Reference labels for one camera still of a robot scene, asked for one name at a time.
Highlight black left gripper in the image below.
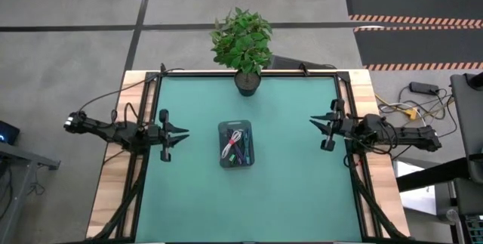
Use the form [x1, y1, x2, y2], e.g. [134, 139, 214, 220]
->
[146, 108, 190, 163]

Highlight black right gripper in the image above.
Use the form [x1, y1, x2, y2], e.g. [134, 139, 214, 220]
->
[309, 98, 358, 153]

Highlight white USB-C cable red tie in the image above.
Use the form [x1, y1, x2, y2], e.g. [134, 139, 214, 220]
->
[220, 129, 243, 159]

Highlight purple USB-C cable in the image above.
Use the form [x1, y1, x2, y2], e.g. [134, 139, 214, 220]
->
[226, 130, 245, 164]

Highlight teal USB-C cable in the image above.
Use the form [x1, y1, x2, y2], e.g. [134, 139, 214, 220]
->
[243, 128, 253, 164]

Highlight dark grey plastic tray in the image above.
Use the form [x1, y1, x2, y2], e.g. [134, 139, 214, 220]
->
[217, 119, 256, 168]

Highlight black plant pot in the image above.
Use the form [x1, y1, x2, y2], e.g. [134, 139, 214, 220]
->
[233, 69, 262, 97]

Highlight wooden table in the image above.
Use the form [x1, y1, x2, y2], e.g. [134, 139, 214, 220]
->
[85, 69, 411, 242]

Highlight teal table mat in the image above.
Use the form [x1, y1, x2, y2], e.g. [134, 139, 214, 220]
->
[134, 76, 363, 243]

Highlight black power adapter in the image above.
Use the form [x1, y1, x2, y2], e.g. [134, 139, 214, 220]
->
[409, 81, 441, 96]

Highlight green leafy plant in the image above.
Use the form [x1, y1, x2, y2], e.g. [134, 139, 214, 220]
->
[209, 6, 273, 76]

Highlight black floor beam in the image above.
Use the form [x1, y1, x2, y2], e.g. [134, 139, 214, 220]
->
[395, 156, 471, 193]

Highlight black hazard-striped floor mat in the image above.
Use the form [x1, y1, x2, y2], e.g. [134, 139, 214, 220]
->
[353, 26, 483, 72]
[343, 0, 483, 26]

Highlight grey equipment cart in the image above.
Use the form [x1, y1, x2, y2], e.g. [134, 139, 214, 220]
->
[435, 72, 483, 222]

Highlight grey metal stand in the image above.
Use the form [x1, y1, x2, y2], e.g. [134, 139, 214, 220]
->
[0, 141, 61, 237]

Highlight black monitor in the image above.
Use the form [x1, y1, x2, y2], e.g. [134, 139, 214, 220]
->
[0, 119, 21, 146]

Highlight blue crate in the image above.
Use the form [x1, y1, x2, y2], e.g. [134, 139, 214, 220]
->
[466, 215, 483, 244]

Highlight black aluminium table frame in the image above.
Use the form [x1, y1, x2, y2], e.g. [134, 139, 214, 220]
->
[92, 62, 408, 243]

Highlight black wrist camera cable loop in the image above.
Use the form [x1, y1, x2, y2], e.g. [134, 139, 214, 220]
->
[123, 102, 140, 126]

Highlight long black arm tether cable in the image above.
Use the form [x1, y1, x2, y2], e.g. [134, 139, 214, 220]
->
[78, 68, 184, 112]

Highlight tangled floor cables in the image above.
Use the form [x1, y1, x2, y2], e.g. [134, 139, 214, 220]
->
[375, 85, 460, 139]

